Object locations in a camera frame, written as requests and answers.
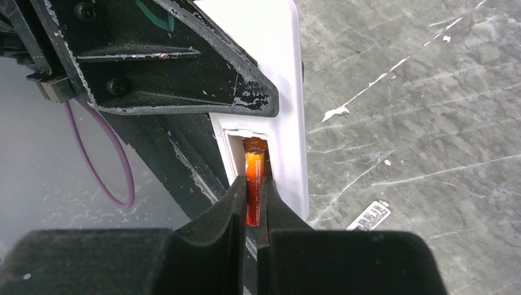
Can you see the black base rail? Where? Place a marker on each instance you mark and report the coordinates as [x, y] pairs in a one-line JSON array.
[[177, 168]]

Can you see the white battery cover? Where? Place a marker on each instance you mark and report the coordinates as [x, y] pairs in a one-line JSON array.
[[371, 217]]

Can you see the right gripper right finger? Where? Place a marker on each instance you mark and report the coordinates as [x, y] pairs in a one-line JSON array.
[[293, 258]]

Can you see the white remote control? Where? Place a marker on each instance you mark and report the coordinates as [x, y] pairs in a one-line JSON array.
[[269, 31]]

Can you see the orange red AA battery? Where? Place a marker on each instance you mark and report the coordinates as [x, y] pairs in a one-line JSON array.
[[254, 172]]

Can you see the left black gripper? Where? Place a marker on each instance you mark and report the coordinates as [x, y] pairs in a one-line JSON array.
[[24, 39]]

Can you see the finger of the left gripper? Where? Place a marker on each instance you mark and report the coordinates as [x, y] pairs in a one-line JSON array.
[[154, 57]]

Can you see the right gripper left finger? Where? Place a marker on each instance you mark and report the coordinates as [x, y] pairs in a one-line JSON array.
[[206, 256]]

